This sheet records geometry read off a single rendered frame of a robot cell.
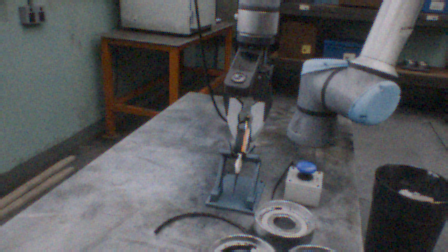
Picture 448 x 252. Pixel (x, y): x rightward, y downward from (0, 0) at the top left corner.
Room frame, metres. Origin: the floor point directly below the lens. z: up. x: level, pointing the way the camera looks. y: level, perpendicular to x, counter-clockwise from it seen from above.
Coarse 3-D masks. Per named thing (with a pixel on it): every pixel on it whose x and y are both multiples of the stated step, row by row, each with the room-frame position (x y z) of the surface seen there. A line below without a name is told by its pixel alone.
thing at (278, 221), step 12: (264, 204) 0.58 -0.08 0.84; (276, 204) 0.59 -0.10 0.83; (288, 204) 0.59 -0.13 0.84; (276, 216) 0.56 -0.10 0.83; (288, 216) 0.56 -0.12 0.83; (300, 216) 0.57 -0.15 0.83; (312, 216) 0.55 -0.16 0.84; (264, 228) 0.51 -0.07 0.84; (276, 228) 0.52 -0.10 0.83; (288, 228) 0.56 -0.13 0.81; (312, 228) 0.52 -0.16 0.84; (264, 240) 0.50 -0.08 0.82; (276, 240) 0.49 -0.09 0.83; (288, 240) 0.49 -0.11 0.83; (300, 240) 0.49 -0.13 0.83
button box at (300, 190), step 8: (296, 168) 0.72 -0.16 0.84; (288, 176) 0.68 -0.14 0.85; (296, 176) 0.68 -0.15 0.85; (304, 176) 0.68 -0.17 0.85; (312, 176) 0.68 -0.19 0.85; (320, 176) 0.69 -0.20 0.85; (288, 184) 0.66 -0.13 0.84; (296, 184) 0.65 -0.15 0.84; (304, 184) 0.65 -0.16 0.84; (312, 184) 0.65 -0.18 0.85; (320, 184) 0.66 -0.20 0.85; (288, 192) 0.65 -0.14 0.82; (296, 192) 0.65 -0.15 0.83; (304, 192) 0.65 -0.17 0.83; (312, 192) 0.64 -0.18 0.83; (320, 192) 0.64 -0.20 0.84; (288, 200) 0.65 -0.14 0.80; (296, 200) 0.65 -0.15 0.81; (304, 200) 0.65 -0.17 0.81; (312, 200) 0.64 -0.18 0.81
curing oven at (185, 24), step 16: (128, 0) 2.81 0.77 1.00; (144, 0) 2.78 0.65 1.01; (160, 0) 2.75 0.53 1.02; (176, 0) 2.72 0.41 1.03; (192, 0) 2.71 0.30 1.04; (208, 0) 2.96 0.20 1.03; (128, 16) 2.81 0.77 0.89; (144, 16) 2.78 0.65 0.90; (160, 16) 2.75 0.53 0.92; (176, 16) 2.72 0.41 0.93; (192, 16) 2.69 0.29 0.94; (208, 16) 2.97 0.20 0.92; (176, 32) 2.72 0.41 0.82; (192, 32) 2.77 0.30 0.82
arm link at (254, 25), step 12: (240, 12) 0.70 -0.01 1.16; (252, 12) 0.68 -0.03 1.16; (264, 12) 0.75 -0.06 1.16; (276, 12) 0.73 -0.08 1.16; (240, 24) 0.70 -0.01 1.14; (252, 24) 0.68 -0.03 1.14; (264, 24) 0.68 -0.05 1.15; (276, 24) 0.70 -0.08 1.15; (252, 36) 0.69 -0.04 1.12; (264, 36) 0.69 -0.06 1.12
